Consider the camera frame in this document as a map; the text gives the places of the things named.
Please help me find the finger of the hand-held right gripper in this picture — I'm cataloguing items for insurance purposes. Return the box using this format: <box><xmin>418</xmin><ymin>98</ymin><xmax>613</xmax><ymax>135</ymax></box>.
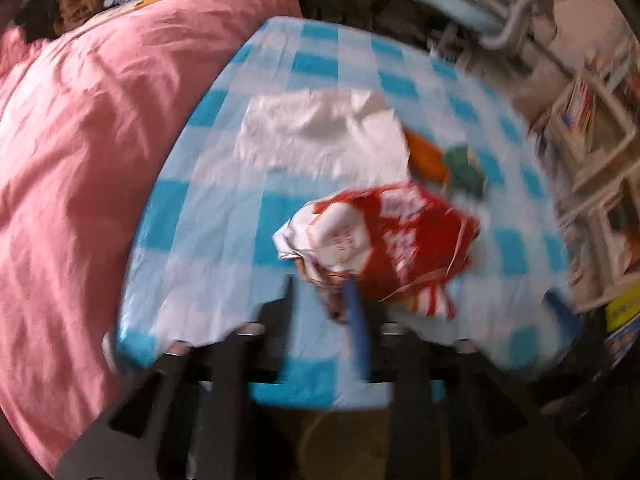
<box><xmin>543</xmin><ymin>287</ymin><xmax>585</xmax><ymax>346</ymax></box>

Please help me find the orange plush carrot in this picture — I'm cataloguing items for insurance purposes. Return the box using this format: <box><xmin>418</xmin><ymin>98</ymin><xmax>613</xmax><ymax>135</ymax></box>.
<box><xmin>403</xmin><ymin>129</ymin><xmax>451</xmax><ymax>184</ymax></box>

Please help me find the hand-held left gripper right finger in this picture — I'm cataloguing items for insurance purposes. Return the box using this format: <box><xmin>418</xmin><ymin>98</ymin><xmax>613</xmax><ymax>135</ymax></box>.
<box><xmin>342</xmin><ymin>275</ymin><xmax>587</xmax><ymax>480</ymax></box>

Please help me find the blue checkered tablecloth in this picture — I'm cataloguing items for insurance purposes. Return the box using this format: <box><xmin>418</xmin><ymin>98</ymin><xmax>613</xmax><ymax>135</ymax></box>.
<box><xmin>115</xmin><ymin>17</ymin><xmax>577</xmax><ymax>411</ymax></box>

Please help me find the brown garment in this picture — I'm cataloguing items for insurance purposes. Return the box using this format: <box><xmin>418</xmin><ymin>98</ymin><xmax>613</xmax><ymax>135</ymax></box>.
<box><xmin>52</xmin><ymin>0</ymin><xmax>107</xmax><ymax>34</ymax></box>

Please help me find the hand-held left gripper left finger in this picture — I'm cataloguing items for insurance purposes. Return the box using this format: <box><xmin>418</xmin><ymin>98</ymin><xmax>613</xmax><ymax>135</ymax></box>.
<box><xmin>54</xmin><ymin>275</ymin><xmax>298</xmax><ymax>480</ymax></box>

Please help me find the red snack bag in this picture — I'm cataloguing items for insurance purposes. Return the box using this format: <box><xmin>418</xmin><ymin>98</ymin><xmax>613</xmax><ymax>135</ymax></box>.
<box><xmin>272</xmin><ymin>182</ymin><xmax>482</xmax><ymax>324</ymax></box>

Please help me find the yellow book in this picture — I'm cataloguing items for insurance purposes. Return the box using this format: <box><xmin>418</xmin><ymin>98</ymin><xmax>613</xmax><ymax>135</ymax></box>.
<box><xmin>97</xmin><ymin>0</ymin><xmax>169</xmax><ymax>24</ymax></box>

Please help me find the pink blanket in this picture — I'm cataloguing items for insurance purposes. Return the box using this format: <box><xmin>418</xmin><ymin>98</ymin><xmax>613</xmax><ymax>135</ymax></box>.
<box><xmin>0</xmin><ymin>0</ymin><xmax>304</xmax><ymax>477</ymax></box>

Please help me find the green plush leaf with label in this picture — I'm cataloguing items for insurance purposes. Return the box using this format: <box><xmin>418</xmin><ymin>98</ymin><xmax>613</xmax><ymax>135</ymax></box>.
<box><xmin>443</xmin><ymin>143</ymin><xmax>490</xmax><ymax>202</ymax></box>

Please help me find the white book rack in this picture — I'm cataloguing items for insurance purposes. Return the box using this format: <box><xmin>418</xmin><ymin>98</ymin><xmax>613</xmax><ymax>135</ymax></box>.
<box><xmin>529</xmin><ymin>39</ymin><xmax>640</xmax><ymax>288</ymax></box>

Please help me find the grey and blue desk chair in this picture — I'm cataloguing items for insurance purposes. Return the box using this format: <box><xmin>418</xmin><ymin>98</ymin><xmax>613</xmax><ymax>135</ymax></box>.
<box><xmin>400</xmin><ymin>0</ymin><xmax>577</xmax><ymax>62</ymax></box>

